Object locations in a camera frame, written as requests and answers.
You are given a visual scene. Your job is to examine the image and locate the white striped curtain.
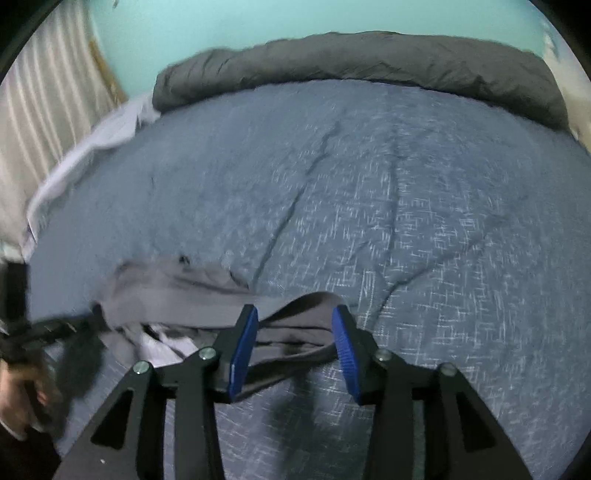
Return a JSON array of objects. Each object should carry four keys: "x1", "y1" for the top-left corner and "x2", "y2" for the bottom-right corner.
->
[{"x1": 0, "y1": 0, "x2": 125, "y2": 250}]

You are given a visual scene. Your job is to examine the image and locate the person's left hand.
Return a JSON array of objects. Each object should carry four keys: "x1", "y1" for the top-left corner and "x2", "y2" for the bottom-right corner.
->
[{"x1": 0, "y1": 360, "x2": 65, "y2": 439}]

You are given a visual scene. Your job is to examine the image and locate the dark grey rolled duvet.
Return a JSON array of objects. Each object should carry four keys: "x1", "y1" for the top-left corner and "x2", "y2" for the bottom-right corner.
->
[{"x1": 152, "y1": 31, "x2": 570, "y2": 132}]

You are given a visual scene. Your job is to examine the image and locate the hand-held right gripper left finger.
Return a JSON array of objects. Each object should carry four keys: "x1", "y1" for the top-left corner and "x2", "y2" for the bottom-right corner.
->
[{"x1": 52, "y1": 304, "x2": 259, "y2": 480}]

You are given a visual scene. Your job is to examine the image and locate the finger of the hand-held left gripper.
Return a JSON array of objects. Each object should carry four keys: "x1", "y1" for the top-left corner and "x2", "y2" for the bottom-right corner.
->
[{"x1": 28, "y1": 314, "x2": 101, "y2": 347}]

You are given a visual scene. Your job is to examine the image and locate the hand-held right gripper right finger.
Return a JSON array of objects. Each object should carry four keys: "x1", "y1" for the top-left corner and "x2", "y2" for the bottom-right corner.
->
[{"x1": 331, "y1": 304, "x2": 534, "y2": 480}]

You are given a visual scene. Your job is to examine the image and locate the cream tufted headboard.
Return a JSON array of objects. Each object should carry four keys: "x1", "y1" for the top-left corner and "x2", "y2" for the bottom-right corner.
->
[{"x1": 540, "y1": 28, "x2": 591, "y2": 153}]

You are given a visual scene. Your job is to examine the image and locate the blue patterned bedspread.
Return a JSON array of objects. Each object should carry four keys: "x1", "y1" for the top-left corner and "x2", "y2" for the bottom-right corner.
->
[{"x1": 23, "y1": 78, "x2": 591, "y2": 480}]

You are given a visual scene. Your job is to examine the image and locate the wooden trim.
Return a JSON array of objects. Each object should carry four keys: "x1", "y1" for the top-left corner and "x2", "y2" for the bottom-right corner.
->
[{"x1": 90, "y1": 39, "x2": 127, "y2": 104}]

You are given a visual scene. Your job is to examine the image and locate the white bed sheet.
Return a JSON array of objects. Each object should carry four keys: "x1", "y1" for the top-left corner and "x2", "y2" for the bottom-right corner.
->
[{"x1": 25, "y1": 90, "x2": 162, "y2": 245}]

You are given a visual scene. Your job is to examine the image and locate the grey pants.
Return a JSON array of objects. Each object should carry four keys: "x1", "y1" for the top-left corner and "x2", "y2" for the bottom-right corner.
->
[{"x1": 90, "y1": 256, "x2": 352, "y2": 402}]

